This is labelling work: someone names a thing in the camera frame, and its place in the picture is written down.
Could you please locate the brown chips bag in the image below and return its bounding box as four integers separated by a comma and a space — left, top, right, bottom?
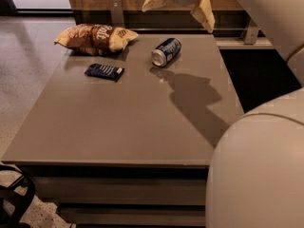
54, 24, 138, 56

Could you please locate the dark blue snack packet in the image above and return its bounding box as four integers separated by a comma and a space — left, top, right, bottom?
84, 64, 124, 82

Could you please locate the grey drawer cabinet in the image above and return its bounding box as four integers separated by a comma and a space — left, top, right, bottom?
3, 35, 242, 228

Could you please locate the right metal wall bracket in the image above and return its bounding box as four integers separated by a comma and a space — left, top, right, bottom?
242, 19, 259, 45

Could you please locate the blue pepsi can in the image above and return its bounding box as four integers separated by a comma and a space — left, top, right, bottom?
152, 38, 181, 67

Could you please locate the black chair base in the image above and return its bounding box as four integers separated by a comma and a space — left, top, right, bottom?
0, 165, 35, 228

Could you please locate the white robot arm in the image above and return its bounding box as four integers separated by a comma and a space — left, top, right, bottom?
205, 0, 304, 228

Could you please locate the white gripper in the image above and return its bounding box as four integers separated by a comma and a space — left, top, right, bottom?
142, 0, 216, 33

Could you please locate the metal wall bracket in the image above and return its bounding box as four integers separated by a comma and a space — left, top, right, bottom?
242, 19, 259, 45
109, 0, 124, 27

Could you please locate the left metal wall bracket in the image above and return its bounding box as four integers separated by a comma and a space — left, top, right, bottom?
109, 0, 124, 27

